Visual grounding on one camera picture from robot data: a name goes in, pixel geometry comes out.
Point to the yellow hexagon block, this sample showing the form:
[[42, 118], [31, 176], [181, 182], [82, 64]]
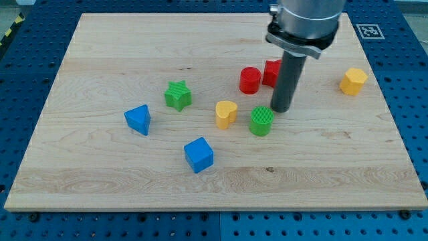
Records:
[[353, 81]]

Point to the red cylinder block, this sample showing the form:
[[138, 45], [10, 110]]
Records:
[[250, 78]]

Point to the green cylinder block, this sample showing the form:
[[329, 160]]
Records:
[[261, 121]]

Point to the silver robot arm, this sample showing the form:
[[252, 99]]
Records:
[[301, 28]]

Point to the red star block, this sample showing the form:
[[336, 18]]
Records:
[[270, 72]]

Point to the green star block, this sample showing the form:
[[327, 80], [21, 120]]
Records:
[[178, 95]]

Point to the white fiducial marker tag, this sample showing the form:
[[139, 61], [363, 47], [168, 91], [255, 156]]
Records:
[[369, 31]]

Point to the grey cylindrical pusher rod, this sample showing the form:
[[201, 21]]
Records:
[[287, 81]]

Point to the blue triangle block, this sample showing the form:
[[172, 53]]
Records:
[[138, 119]]

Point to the yellow heart block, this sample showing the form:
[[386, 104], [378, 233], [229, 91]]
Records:
[[225, 113]]

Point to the blue cube block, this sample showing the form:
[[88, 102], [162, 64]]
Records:
[[199, 155]]

